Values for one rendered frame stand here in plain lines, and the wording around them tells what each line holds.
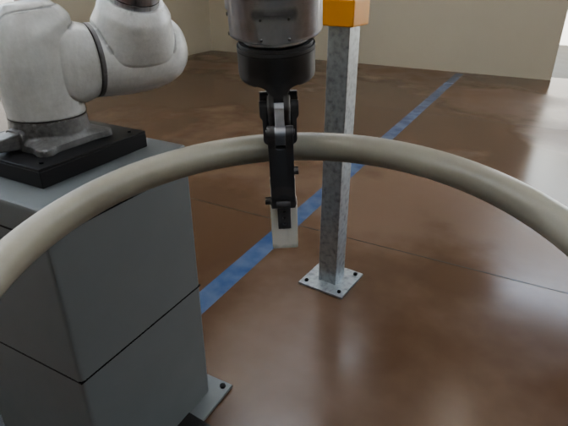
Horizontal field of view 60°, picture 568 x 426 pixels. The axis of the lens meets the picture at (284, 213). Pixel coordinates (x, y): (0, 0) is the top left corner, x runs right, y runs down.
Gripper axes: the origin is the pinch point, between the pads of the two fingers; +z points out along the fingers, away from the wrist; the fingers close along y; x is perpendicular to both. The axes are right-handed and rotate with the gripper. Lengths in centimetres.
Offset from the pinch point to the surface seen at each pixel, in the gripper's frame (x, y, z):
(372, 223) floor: 44, -153, 116
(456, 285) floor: 69, -98, 109
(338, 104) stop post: 20, -110, 33
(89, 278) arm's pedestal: -39, -25, 31
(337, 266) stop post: 20, -101, 98
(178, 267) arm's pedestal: -27, -45, 47
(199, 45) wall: -118, -706, 177
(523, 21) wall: 281, -524, 117
